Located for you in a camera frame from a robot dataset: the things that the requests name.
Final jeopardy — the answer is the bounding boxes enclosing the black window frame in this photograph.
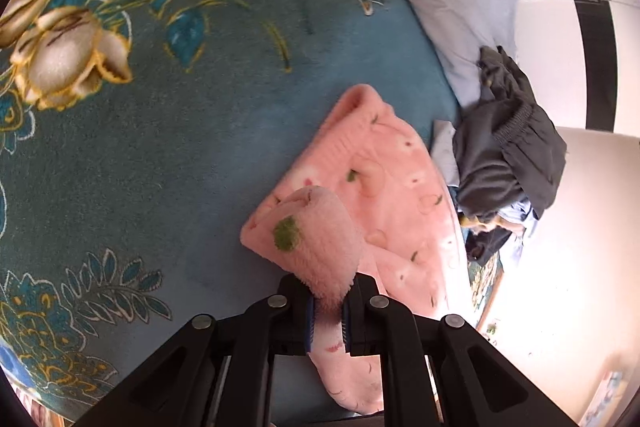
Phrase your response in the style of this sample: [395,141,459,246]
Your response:
[550,0,617,134]

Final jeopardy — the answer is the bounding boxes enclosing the pink fleece printed pants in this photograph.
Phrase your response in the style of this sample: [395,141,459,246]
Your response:
[240,84,476,414]

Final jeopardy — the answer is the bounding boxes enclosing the dark grey pants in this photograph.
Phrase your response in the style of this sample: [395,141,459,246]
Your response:
[453,46,568,261]

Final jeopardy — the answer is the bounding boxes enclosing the teal floral blanket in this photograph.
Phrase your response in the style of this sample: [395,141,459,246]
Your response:
[0,0,501,424]

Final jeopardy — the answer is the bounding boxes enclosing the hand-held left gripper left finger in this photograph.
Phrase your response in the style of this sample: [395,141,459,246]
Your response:
[74,273,317,427]

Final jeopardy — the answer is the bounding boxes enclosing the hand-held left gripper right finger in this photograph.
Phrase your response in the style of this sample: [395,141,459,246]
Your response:
[342,273,576,427]

